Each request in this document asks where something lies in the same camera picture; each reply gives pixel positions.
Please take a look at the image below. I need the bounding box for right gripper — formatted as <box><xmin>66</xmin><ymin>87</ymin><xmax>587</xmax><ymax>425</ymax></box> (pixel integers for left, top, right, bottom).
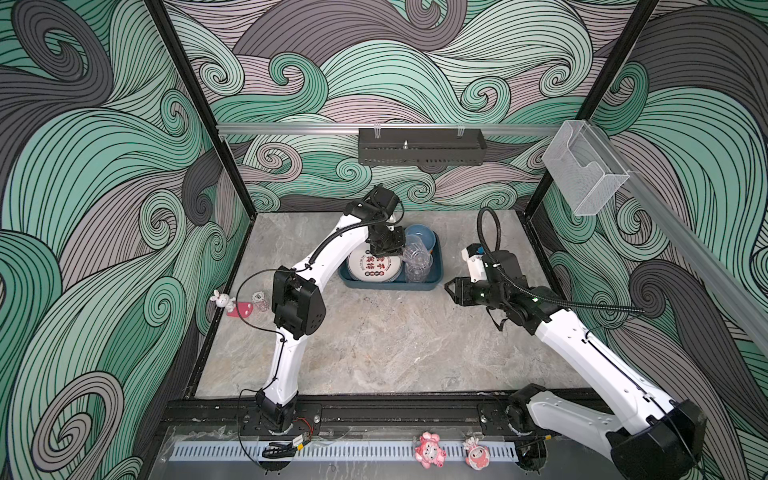
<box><xmin>444</xmin><ymin>274</ymin><xmax>512</xmax><ymax>312</ymax></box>

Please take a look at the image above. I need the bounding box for clear glass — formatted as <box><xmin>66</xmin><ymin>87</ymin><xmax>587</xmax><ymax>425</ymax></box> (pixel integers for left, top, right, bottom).
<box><xmin>403</xmin><ymin>234</ymin><xmax>429</xmax><ymax>255</ymax></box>
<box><xmin>404</xmin><ymin>256</ymin><xmax>433</xmax><ymax>283</ymax></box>
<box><xmin>400</xmin><ymin>242</ymin><xmax>433</xmax><ymax>271</ymax></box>

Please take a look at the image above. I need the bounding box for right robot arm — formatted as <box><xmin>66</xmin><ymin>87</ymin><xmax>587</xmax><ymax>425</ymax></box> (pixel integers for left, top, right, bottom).
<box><xmin>444</xmin><ymin>244</ymin><xmax>707</xmax><ymax>479</ymax></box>

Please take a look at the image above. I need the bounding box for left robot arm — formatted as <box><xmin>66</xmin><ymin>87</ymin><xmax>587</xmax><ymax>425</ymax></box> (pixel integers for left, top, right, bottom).
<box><xmin>255</xmin><ymin>184</ymin><xmax>405</xmax><ymax>432</ymax></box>

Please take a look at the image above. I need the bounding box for teal plastic bin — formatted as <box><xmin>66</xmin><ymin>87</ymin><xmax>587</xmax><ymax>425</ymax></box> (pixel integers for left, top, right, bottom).
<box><xmin>337</xmin><ymin>233</ymin><xmax>443</xmax><ymax>291</ymax></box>

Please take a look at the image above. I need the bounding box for pink tag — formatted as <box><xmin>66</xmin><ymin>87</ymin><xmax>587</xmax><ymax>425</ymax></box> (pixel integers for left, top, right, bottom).
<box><xmin>227</xmin><ymin>302</ymin><xmax>254</xmax><ymax>319</ymax></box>

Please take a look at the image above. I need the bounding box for pink white doll toy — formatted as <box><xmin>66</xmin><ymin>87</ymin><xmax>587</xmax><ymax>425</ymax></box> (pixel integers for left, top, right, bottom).
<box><xmin>463</xmin><ymin>436</ymin><xmax>491</xmax><ymax>471</ymax></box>

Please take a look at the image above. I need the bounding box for white rabbit figurine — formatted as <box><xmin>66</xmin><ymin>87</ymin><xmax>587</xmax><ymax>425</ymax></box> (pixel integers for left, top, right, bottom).
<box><xmin>209</xmin><ymin>290</ymin><xmax>235</xmax><ymax>312</ymax></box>

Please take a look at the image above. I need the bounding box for pink flower toy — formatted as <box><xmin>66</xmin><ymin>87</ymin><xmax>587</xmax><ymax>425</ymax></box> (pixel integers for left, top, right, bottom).
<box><xmin>414</xmin><ymin>432</ymin><xmax>446</xmax><ymax>469</ymax></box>

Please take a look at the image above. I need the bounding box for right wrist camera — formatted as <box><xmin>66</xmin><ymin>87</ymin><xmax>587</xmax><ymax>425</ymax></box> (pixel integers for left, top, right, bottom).
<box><xmin>461</xmin><ymin>243</ymin><xmax>487</xmax><ymax>283</ymax></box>

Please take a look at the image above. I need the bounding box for clear acrylic wall holder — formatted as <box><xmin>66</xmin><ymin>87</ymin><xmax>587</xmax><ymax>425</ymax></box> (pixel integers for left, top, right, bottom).
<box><xmin>542</xmin><ymin>120</ymin><xmax>629</xmax><ymax>217</ymax></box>

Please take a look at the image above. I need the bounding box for white slotted cable duct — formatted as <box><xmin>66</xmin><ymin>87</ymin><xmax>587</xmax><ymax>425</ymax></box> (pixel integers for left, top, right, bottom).
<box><xmin>168</xmin><ymin>440</ymin><xmax>518</xmax><ymax>463</ymax></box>

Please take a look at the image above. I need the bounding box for aluminium rail back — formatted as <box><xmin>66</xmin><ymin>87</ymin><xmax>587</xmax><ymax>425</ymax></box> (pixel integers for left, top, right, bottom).
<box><xmin>216</xmin><ymin>122</ymin><xmax>560</xmax><ymax>137</ymax></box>

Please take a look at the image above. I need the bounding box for aluminium rail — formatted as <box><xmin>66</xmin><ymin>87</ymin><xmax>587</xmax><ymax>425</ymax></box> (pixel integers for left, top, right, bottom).
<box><xmin>216</xmin><ymin>122</ymin><xmax>560</xmax><ymax>137</ymax></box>
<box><xmin>597</xmin><ymin>130</ymin><xmax>767</xmax><ymax>351</ymax></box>

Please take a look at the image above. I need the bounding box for aluminium rail right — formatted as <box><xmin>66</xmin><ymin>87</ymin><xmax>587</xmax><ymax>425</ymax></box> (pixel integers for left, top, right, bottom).
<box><xmin>597</xmin><ymin>130</ymin><xmax>767</xmax><ymax>351</ymax></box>

